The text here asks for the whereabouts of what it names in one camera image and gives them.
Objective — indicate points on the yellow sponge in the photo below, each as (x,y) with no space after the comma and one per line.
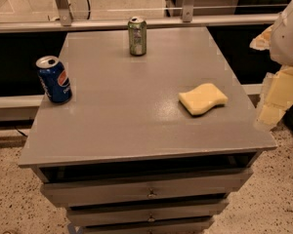
(203,98)

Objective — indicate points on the grey drawer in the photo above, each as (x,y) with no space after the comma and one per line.
(146,212)
(195,224)
(142,188)

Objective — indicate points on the green soda can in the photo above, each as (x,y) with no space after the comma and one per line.
(137,29)

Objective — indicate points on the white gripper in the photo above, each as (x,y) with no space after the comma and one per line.
(288,38)

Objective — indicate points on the grey drawer cabinet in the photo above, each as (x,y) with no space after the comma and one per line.
(125,118)

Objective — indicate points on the blue pepsi can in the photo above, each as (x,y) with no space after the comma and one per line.
(54,79)

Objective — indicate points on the metal railing frame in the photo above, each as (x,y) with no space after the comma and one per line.
(53,15)

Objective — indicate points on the top grey drawer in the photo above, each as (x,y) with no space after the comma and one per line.
(142,188)

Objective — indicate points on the bottom grey drawer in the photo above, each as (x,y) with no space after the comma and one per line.
(195,224)

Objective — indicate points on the middle grey drawer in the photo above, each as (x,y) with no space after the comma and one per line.
(146,212)

